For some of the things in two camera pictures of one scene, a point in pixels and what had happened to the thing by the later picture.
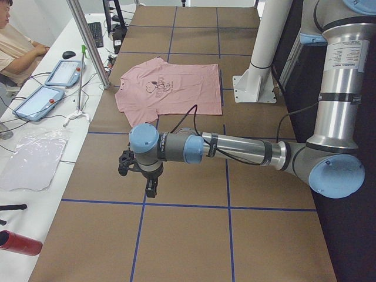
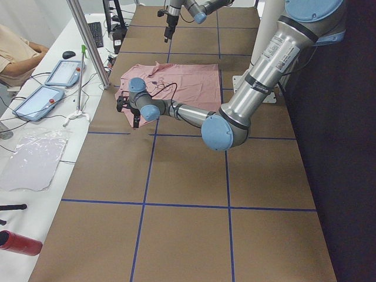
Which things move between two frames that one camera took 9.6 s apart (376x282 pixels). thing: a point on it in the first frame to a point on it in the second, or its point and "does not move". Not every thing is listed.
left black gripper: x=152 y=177 to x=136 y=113
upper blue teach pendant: x=67 y=73 does not move
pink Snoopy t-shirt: x=158 y=88 does not move
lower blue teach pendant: x=39 y=103 does not move
